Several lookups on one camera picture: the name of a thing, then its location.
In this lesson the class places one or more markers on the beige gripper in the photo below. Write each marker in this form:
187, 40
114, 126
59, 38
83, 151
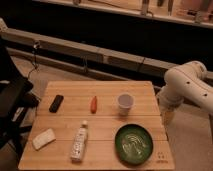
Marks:
167, 115

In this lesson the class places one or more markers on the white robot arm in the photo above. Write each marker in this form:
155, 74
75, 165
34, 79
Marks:
182, 82

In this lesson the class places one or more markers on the green plate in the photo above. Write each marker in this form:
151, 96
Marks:
133, 144

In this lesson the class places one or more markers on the orange carrot toy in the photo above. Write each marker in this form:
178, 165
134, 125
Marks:
93, 106

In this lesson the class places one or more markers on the white plastic bottle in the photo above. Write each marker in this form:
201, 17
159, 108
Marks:
79, 142

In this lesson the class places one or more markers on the white sponge block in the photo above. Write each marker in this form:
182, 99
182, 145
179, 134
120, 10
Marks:
43, 139

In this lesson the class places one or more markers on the black chair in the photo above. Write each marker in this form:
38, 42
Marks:
15, 100

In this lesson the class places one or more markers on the long grey rail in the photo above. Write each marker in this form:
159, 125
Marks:
96, 62

